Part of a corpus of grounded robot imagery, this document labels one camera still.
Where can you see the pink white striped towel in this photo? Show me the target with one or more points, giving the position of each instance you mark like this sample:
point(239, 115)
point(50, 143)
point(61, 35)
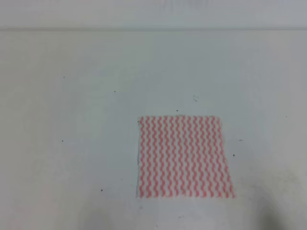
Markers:
point(182, 155)

